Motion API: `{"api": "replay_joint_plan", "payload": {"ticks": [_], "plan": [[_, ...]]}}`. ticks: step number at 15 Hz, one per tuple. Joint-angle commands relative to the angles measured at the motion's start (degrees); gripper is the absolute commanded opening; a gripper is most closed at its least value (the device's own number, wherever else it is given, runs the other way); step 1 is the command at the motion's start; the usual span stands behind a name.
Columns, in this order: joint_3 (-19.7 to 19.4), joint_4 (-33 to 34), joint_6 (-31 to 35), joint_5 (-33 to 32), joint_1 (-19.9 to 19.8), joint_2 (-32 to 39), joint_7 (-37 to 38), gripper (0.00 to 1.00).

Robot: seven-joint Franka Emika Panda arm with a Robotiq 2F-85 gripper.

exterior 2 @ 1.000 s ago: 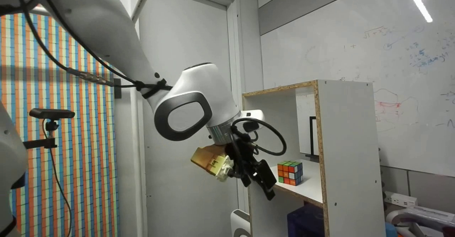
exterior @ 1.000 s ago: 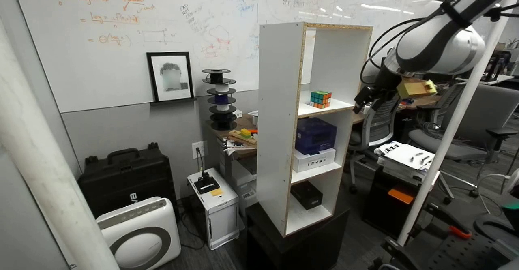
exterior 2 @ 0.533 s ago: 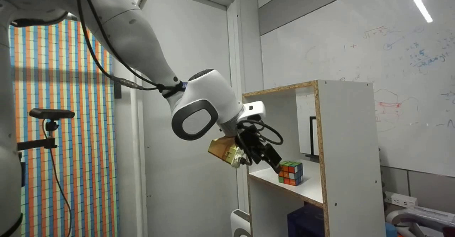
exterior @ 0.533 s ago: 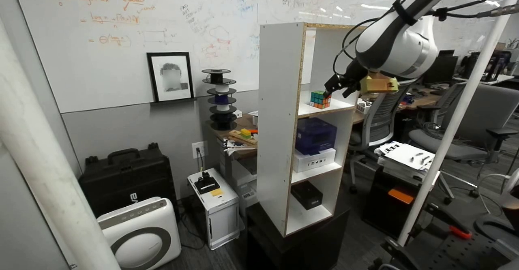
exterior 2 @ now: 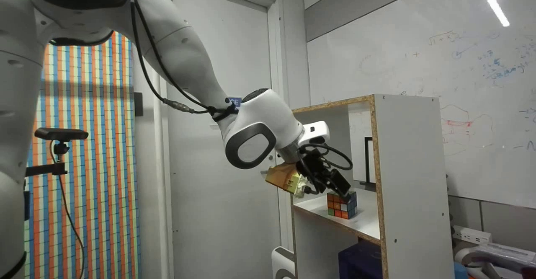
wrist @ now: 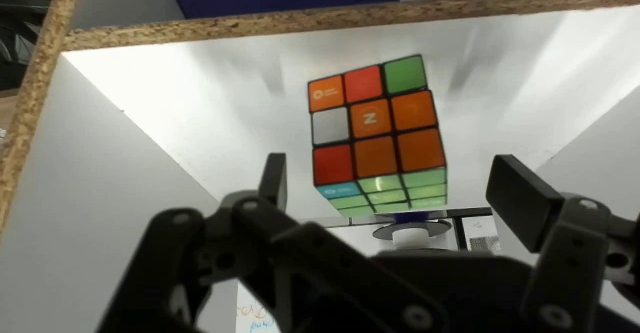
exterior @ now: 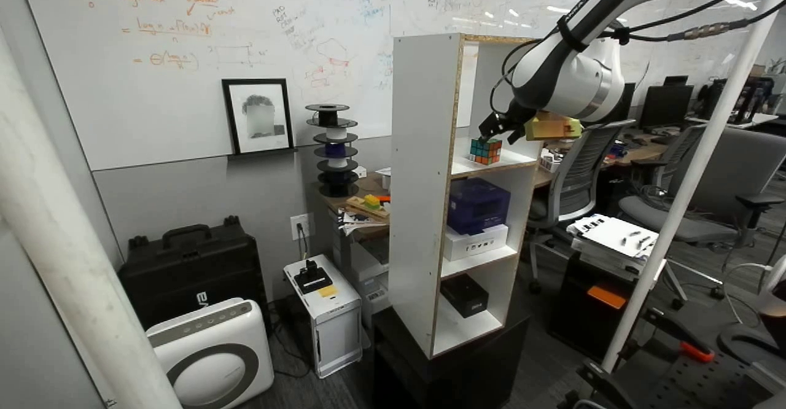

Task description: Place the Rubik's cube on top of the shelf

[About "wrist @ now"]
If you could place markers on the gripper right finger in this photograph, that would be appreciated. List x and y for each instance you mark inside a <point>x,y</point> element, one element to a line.
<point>570,253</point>

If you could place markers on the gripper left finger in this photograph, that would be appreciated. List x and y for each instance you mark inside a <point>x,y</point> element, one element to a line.
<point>300,258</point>

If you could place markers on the multicoloured puzzle cube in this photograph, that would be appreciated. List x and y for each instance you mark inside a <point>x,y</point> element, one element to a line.
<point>375,128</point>

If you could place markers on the white chipboard shelf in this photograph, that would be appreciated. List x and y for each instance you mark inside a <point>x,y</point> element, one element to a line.
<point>125,173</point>

